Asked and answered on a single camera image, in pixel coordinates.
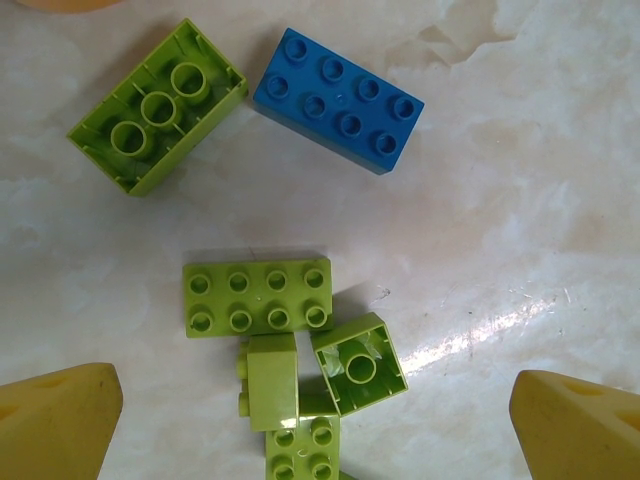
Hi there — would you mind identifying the green two-by-four lego brick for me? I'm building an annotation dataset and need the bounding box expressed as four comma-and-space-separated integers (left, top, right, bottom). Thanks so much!
66, 18, 250, 198
182, 257, 335, 340

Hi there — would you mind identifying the green two-by-two lego brick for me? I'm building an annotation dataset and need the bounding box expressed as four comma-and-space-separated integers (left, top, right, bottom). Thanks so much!
309, 312, 410, 419
263, 413, 342, 480
236, 333, 301, 434

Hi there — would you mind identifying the orange plastic container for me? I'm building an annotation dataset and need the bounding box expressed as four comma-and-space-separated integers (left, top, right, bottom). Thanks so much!
14, 0, 124, 12

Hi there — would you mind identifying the blue two-by-four lego brick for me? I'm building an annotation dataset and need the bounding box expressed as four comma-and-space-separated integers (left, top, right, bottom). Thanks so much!
252, 27, 426, 176

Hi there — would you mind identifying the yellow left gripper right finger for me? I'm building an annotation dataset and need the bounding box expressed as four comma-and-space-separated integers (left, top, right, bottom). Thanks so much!
508, 369, 640, 480

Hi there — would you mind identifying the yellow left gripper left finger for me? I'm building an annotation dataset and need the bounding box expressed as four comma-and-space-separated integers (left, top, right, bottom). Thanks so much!
0, 362, 125, 480

